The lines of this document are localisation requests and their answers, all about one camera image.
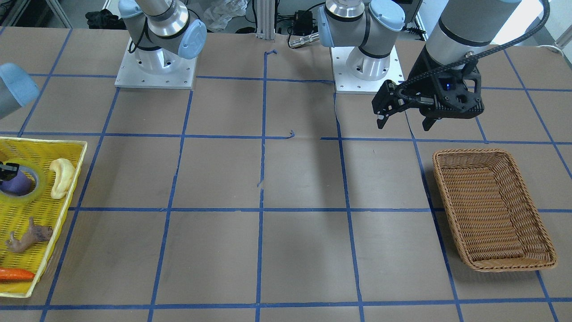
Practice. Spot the orange toy carrot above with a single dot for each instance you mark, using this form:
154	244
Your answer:
9	274

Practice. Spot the pale yellow toy banana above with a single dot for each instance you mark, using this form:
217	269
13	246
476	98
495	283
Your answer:
64	174

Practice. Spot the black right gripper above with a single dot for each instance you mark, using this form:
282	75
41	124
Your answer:
4	171

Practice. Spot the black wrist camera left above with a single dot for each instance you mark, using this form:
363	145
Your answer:
457	94

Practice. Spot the yellow plastic basket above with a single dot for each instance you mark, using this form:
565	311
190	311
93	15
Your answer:
46	210

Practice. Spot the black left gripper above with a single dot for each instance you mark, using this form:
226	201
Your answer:
423	76

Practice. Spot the aluminium frame post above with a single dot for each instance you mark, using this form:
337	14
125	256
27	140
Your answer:
265	19

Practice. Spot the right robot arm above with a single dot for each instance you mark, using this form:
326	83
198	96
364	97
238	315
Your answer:
132	133

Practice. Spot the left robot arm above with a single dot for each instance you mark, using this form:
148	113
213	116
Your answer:
462	34

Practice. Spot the brown wicker basket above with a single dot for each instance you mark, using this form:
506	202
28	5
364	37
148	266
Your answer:
495	224

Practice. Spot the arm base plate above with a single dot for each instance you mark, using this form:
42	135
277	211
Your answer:
356	73
158	69

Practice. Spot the purple block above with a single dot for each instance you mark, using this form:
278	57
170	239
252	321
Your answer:
19	185

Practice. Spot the yellow clear tape roll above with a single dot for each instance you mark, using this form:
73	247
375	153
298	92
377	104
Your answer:
34	172

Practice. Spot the brown toy lion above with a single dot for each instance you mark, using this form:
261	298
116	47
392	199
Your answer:
34	234

